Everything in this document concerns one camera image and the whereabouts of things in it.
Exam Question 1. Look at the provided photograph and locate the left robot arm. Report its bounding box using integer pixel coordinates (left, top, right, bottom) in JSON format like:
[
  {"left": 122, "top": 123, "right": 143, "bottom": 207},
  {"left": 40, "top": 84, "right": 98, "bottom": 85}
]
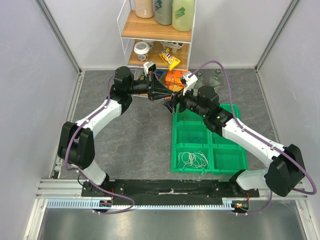
[{"left": 57, "top": 61, "right": 172, "bottom": 197}]

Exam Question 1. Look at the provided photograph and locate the yellow candy bag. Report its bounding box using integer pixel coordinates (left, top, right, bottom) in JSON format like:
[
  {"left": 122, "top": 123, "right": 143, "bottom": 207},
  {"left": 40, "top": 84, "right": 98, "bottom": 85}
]
[{"left": 158, "top": 48, "right": 181, "bottom": 71}]

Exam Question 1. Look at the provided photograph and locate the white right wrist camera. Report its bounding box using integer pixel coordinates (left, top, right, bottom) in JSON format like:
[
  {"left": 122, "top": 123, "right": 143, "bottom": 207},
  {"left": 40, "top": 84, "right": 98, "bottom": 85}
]
[{"left": 180, "top": 71, "right": 198, "bottom": 95}]

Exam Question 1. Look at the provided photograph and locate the green compartment bin tray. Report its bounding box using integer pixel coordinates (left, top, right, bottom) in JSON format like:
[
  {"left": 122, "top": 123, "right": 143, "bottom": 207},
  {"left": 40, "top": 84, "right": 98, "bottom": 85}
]
[{"left": 171, "top": 110, "right": 248, "bottom": 175}]

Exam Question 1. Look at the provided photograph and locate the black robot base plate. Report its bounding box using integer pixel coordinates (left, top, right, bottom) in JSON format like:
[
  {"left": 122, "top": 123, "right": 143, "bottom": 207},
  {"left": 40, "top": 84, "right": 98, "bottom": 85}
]
[{"left": 81, "top": 177, "right": 260, "bottom": 201}]

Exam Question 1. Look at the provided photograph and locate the white wire wooden shelf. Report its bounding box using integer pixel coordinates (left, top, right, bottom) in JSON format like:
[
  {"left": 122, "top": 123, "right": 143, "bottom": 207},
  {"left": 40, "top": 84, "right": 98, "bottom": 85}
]
[{"left": 117, "top": 0, "right": 195, "bottom": 79}]

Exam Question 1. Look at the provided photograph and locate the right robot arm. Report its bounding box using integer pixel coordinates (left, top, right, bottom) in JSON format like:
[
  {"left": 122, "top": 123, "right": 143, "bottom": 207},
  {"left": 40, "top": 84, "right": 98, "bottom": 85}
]
[{"left": 163, "top": 86, "right": 306, "bottom": 197}]

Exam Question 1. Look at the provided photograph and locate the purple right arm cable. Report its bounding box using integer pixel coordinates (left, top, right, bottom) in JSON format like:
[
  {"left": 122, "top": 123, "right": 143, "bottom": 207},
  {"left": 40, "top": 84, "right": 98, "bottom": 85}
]
[{"left": 189, "top": 60, "right": 316, "bottom": 216}]

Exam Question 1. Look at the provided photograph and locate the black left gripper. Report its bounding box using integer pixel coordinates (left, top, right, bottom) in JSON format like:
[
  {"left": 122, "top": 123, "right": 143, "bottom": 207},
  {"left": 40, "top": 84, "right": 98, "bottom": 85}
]
[{"left": 126, "top": 71, "right": 173, "bottom": 102}]

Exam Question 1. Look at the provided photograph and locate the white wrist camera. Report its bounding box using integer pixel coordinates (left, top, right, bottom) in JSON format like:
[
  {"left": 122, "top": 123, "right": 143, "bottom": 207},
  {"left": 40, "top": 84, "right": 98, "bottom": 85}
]
[
  {"left": 143, "top": 61, "right": 157, "bottom": 76},
  {"left": 180, "top": 71, "right": 198, "bottom": 95}
]

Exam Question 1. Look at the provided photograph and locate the right glass bottle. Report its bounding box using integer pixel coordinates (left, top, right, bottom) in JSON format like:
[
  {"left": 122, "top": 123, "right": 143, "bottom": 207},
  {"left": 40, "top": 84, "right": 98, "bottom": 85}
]
[{"left": 209, "top": 69, "right": 223, "bottom": 88}]

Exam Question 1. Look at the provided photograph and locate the white yogurt cup pack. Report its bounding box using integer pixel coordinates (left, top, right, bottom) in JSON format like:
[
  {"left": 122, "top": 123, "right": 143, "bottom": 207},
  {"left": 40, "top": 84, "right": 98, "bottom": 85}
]
[{"left": 160, "top": 41, "right": 184, "bottom": 53}]

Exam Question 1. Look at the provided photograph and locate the light green bottle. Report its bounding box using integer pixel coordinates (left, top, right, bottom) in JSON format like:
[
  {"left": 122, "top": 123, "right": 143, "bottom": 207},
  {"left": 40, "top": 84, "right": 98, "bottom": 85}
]
[{"left": 172, "top": 0, "right": 196, "bottom": 32}]

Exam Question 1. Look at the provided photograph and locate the glass bottle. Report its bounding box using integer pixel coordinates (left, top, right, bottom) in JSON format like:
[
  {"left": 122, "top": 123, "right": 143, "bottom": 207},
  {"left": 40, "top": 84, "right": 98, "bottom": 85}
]
[
  {"left": 194, "top": 72, "right": 203, "bottom": 89},
  {"left": 209, "top": 69, "right": 223, "bottom": 88}
]

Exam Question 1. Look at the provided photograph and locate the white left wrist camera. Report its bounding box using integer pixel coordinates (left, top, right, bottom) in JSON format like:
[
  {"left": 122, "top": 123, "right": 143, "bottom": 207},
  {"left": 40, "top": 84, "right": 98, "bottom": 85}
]
[{"left": 143, "top": 61, "right": 157, "bottom": 76}]

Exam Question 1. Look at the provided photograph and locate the white paper coffee cup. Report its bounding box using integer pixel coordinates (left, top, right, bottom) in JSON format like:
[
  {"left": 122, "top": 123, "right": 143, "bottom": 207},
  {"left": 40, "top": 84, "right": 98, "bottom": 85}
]
[{"left": 133, "top": 41, "right": 150, "bottom": 62}]

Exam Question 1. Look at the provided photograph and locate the grey green bottle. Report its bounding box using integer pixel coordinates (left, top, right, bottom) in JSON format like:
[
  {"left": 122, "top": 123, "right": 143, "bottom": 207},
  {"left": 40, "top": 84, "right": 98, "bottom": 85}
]
[{"left": 154, "top": 0, "right": 173, "bottom": 26}]

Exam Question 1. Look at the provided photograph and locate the left glass bottle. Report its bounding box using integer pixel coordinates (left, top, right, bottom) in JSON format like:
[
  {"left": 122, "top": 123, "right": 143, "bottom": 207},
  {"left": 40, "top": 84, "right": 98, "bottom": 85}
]
[{"left": 194, "top": 72, "right": 203, "bottom": 89}]

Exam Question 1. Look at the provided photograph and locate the light blue cable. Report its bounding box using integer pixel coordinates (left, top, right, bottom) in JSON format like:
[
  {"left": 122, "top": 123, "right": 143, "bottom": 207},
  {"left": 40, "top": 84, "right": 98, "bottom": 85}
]
[{"left": 186, "top": 132, "right": 202, "bottom": 142}]

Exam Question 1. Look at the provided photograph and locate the orange sponge package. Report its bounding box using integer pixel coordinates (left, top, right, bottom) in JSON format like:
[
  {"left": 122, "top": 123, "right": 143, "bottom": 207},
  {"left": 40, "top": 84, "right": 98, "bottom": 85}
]
[{"left": 164, "top": 69, "right": 187, "bottom": 92}]

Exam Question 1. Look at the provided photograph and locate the white slotted cable duct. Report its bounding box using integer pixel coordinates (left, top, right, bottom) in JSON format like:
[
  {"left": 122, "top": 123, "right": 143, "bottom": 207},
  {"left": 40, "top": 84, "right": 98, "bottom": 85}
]
[{"left": 46, "top": 197, "right": 234, "bottom": 211}]

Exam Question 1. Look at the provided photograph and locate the beige bottle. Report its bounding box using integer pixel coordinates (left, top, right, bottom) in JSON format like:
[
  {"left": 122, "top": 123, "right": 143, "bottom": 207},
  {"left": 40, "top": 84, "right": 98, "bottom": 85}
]
[{"left": 134, "top": 0, "right": 154, "bottom": 19}]

